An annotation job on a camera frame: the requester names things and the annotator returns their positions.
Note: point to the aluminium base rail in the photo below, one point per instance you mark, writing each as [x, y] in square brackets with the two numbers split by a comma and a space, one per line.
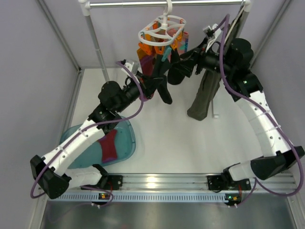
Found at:
[281, 183]

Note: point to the white clip hanger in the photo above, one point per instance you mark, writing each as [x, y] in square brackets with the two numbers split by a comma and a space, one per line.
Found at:
[164, 30]

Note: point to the silver clothes rack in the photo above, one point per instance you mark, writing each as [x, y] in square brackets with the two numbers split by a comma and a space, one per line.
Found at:
[85, 5]

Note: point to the white garment hanger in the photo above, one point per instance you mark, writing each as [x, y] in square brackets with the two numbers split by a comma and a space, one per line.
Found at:
[234, 22]

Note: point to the teal clothes peg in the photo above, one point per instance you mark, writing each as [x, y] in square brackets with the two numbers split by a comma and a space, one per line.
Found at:
[166, 53]

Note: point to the orange clothes peg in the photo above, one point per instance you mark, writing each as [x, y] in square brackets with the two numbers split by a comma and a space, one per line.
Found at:
[159, 50]

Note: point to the grey slotted cable duct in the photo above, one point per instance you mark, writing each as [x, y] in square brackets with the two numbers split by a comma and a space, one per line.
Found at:
[148, 197]

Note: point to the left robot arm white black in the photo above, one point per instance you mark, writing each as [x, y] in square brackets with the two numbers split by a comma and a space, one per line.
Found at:
[51, 171]

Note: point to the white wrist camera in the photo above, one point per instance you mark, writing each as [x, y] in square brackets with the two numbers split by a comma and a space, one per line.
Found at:
[211, 33]
[131, 65]

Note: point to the olive green hanging garment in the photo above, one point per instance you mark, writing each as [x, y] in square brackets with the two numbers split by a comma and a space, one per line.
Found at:
[207, 90]

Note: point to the black sock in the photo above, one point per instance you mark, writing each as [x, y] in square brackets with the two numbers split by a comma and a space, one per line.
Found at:
[159, 70]
[177, 72]

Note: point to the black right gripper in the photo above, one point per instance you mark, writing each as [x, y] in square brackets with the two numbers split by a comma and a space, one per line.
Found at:
[198, 60]

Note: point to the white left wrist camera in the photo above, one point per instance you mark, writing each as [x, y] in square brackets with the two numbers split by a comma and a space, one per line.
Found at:
[131, 65]

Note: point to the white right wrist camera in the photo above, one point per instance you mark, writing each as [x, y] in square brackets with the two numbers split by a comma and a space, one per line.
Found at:
[211, 33]

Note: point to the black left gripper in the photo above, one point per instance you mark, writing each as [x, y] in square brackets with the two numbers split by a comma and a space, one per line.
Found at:
[147, 84]

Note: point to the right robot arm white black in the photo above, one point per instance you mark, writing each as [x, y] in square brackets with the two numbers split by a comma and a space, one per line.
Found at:
[232, 63]

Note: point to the pink patterned sock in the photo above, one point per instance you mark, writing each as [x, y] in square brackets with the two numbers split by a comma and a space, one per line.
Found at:
[183, 44]

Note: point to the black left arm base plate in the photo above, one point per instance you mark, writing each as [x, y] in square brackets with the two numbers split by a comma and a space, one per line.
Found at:
[110, 182]

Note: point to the teal plastic basin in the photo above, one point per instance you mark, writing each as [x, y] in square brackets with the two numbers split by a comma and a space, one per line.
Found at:
[125, 143]

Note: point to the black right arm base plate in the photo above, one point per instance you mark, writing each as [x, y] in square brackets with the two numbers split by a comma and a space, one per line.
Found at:
[223, 182]

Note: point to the maroon purple orange hanging sock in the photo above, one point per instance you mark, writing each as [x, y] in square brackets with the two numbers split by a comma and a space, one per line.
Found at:
[146, 56]

